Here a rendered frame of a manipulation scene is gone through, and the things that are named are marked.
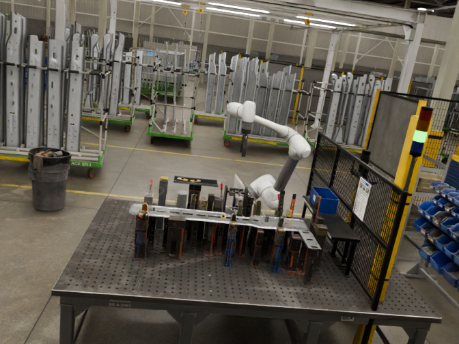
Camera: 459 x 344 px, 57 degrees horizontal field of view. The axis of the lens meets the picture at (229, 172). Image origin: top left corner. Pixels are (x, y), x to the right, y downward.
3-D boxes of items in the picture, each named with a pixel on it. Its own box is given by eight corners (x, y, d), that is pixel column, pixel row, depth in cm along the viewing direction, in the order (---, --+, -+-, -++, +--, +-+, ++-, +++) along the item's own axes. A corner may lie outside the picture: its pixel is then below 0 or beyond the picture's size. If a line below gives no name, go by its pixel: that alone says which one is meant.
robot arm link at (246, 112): (257, 122, 332) (245, 119, 341) (259, 102, 328) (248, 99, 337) (246, 122, 325) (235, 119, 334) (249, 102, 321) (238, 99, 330)
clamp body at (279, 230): (268, 273, 315) (276, 230, 305) (266, 265, 326) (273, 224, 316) (280, 274, 316) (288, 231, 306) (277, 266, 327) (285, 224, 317)
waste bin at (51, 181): (20, 211, 517) (20, 154, 497) (36, 196, 568) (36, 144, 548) (63, 216, 522) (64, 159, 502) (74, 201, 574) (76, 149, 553)
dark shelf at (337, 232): (331, 240, 312) (332, 237, 312) (302, 198, 398) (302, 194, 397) (360, 243, 315) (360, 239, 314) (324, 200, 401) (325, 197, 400)
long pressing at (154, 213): (127, 216, 308) (127, 213, 308) (131, 204, 330) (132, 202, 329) (311, 233, 324) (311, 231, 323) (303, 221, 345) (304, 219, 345)
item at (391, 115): (390, 269, 507) (436, 102, 451) (379, 267, 505) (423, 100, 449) (350, 223, 634) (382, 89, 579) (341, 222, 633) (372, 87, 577)
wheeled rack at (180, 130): (191, 149, 938) (201, 68, 889) (145, 144, 925) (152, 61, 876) (190, 132, 1120) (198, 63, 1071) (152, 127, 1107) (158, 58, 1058)
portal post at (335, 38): (317, 130, 1427) (337, 29, 1336) (309, 125, 1514) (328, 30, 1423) (327, 132, 1432) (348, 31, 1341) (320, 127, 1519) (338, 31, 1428)
